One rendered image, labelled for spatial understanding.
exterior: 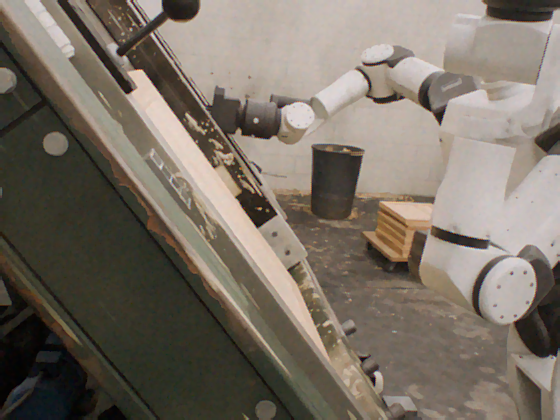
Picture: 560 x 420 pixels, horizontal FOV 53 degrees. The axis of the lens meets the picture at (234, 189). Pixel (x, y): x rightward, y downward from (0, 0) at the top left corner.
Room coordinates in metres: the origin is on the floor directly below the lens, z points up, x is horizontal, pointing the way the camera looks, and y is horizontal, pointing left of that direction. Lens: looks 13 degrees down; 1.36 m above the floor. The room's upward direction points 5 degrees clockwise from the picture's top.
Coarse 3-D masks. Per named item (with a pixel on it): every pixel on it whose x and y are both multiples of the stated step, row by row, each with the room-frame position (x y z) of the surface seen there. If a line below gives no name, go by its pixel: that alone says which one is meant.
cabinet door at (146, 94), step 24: (144, 96) 0.90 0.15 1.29; (168, 120) 1.02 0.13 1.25; (192, 144) 1.09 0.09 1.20; (192, 168) 0.88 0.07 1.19; (216, 192) 0.96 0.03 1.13; (240, 216) 1.05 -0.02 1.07; (240, 240) 0.84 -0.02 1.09; (264, 240) 1.16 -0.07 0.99; (264, 264) 0.92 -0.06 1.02; (288, 288) 1.00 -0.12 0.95; (312, 336) 0.84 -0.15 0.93
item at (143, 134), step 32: (64, 32) 0.58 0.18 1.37; (96, 64) 0.59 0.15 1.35; (96, 96) 0.59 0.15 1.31; (128, 96) 0.60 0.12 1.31; (128, 128) 0.59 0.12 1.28; (192, 192) 0.59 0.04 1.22; (224, 224) 0.62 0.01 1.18; (224, 256) 0.60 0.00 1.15; (256, 288) 0.60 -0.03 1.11; (288, 320) 0.60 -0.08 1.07; (320, 352) 0.64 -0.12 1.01; (320, 384) 0.61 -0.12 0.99; (352, 416) 0.61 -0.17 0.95
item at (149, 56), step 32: (96, 0) 1.22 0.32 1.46; (128, 0) 1.27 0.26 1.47; (128, 32) 1.23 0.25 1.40; (160, 64) 1.23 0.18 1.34; (192, 96) 1.24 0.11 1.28; (192, 128) 1.24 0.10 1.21; (224, 160) 1.25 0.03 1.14; (256, 192) 1.25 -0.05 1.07; (256, 224) 1.25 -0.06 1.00; (288, 256) 1.26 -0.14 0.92
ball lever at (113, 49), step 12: (168, 0) 0.55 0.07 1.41; (180, 0) 0.55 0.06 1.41; (192, 0) 0.55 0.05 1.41; (168, 12) 0.55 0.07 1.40; (180, 12) 0.55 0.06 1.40; (192, 12) 0.56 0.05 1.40; (156, 24) 0.58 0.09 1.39; (132, 36) 0.59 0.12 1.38; (144, 36) 0.59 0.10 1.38; (108, 48) 0.60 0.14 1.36; (120, 48) 0.60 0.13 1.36; (132, 48) 0.60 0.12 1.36; (120, 60) 0.60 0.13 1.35
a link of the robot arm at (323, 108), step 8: (312, 96) 1.38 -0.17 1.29; (320, 96) 1.36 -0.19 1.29; (328, 96) 1.35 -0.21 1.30; (312, 104) 1.39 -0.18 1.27; (320, 104) 1.36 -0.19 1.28; (328, 104) 1.35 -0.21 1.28; (320, 112) 1.38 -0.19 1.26; (328, 112) 1.35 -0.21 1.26; (320, 120) 1.38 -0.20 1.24; (312, 128) 1.39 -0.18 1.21; (304, 136) 1.37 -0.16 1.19; (288, 144) 1.37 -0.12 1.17
